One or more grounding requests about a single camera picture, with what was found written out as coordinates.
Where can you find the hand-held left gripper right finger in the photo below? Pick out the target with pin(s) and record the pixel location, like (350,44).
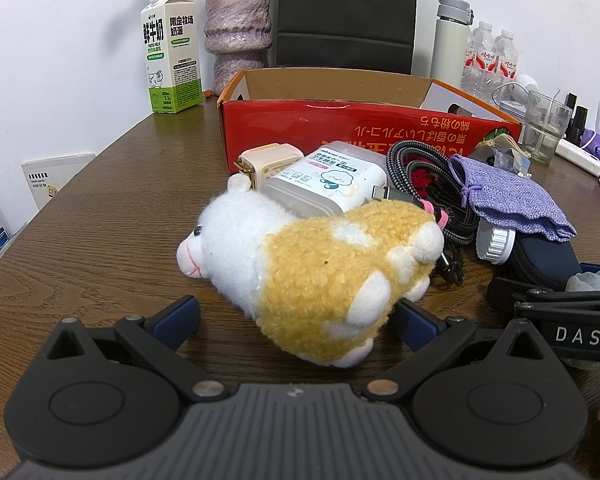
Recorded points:
(420,325)

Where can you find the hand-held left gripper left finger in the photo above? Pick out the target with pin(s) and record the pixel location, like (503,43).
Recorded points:
(180,316)

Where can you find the clear plastic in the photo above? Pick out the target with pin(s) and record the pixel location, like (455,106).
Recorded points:
(595,280)

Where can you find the dark blue zip case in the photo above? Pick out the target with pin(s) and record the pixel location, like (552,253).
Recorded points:
(540,260)

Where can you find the white round jar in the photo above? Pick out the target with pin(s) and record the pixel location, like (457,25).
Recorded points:
(497,242)

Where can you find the purple knitted pouch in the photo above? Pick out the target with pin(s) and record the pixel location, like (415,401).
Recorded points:
(510,195)

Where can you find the white and yellow plush sheep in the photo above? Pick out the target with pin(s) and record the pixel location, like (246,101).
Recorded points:
(305,285)

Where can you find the red fabric rose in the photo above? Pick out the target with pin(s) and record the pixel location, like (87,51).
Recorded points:
(420,180)

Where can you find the beige power adapter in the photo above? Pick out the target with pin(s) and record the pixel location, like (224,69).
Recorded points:
(265,165)

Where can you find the white plastic wipes box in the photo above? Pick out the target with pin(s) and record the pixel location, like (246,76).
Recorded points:
(325,180)

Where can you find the red cardboard box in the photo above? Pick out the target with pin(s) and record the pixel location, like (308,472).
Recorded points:
(290,125)

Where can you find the white power strip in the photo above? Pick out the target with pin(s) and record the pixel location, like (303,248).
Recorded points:
(580,157)

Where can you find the crumpled plastic wrapper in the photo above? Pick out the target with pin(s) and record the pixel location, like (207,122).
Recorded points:
(505,152)

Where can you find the clear glass cup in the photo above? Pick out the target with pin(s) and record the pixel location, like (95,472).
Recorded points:
(545,130)

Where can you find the white booklet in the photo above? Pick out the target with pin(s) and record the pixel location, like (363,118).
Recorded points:
(55,180)

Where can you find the white round device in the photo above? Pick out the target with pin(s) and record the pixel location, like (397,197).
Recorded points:
(524,84)

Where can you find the clear water bottle red label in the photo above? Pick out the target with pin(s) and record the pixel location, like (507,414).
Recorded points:
(507,57)
(480,65)

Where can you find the white thermos bottle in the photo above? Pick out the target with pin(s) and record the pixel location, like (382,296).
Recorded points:
(450,45)

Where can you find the green and white milk carton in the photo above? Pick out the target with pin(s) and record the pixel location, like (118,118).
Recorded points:
(172,50)

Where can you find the purple speckled vase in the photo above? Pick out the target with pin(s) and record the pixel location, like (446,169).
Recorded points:
(237,25)

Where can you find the black chair back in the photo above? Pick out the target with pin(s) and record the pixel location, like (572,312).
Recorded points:
(345,10)

